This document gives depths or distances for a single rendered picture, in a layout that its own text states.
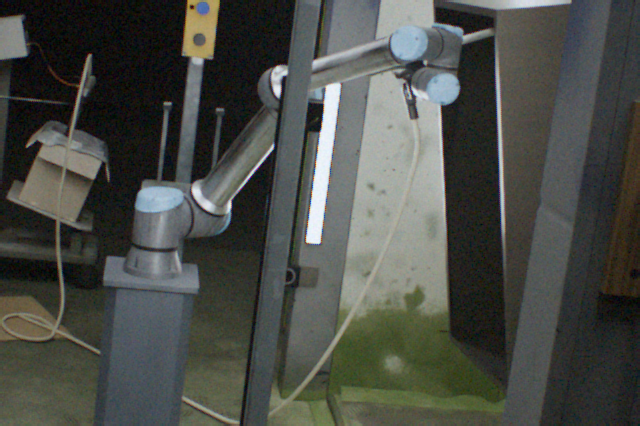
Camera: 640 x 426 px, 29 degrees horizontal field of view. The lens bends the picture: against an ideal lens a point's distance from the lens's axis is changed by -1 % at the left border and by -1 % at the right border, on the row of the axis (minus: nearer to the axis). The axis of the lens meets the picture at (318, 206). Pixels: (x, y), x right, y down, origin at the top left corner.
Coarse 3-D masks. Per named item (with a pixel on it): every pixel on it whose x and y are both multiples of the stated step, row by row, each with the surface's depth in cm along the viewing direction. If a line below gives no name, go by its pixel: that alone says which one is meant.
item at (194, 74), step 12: (192, 72) 478; (192, 84) 479; (192, 96) 480; (192, 108) 481; (192, 120) 482; (180, 132) 482; (192, 132) 483; (180, 144) 483; (192, 144) 483; (180, 156) 484; (192, 156) 484; (180, 168) 485; (180, 180) 486; (180, 240) 491; (180, 252) 492
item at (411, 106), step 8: (480, 32) 376; (488, 32) 377; (464, 40) 375; (472, 40) 376; (376, 72) 370; (384, 72) 371; (392, 72) 371; (408, 104) 375; (408, 112) 377; (416, 112) 377
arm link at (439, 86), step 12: (432, 72) 342; (444, 72) 341; (456, 72) 343; (420, 84) 347; (432, 84) 340; (444, 84) 340; (456, 84) 341; (432, 96) 341; (444, 96) 341; (456, 96) 343
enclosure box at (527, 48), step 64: (448, 0) 396; (512, 0) 379; (512, 64) 356; (448, 128) 420; (512, 128) 361; (448, 192) 425; (512, 192) 365; (448, 256) 430; (512, 256) 369; (448, 320) 435; (512, 320) 374
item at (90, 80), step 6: (90, 72) 595; (90, 78) 594; (84, 84) 595; (90, 84) 594; (84, 90) 595; (90, 90) 596; (84, 96) 596; (78, 108) 597; (72, 114) 598; (78, 114) 597; (66, 132) 599
